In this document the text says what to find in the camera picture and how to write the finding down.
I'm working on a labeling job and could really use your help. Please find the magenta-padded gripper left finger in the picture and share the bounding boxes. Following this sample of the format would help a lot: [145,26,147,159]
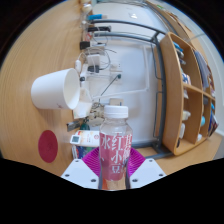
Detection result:
[60,146,101,190]

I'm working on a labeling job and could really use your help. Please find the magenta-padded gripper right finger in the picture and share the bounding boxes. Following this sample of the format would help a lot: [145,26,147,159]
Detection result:
[127,147,168,190]

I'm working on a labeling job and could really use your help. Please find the pink-labelled clear drink bottle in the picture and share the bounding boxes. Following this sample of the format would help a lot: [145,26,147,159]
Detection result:
[98,104,134,192]

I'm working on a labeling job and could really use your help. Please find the colourful blue packet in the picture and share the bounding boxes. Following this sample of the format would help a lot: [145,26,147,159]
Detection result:
[71,144,90,160]

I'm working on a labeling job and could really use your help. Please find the small white display device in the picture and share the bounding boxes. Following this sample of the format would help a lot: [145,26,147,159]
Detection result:
[69,134,82,145]

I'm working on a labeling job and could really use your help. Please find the white red-pump lotion bottle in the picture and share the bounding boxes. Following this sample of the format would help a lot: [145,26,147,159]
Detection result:
[79,130,101,148]

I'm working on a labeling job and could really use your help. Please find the flat round red coaster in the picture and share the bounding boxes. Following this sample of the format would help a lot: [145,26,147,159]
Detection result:
[37,129,59,164]

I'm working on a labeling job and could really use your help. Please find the white crumpled tissue pack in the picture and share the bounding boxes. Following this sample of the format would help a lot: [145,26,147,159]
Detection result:
[72,87,95,120]

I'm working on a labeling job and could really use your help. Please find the wooden shelf unit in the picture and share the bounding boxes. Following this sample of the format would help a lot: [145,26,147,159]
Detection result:
[162,31,220,157]

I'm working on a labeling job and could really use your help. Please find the brown tree creature figurine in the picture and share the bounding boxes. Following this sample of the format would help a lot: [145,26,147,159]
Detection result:
[88,97,125,128]

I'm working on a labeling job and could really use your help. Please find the white paper cup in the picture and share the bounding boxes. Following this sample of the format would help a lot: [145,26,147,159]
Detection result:
[30,67,82,111]

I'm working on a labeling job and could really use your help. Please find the small blue bottle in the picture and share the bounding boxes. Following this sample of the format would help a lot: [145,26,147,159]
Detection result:
[87,13,108,21]

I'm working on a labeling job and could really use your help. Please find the grey metal frame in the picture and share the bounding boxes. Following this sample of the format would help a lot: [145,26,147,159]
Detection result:
[88,19,174,160]

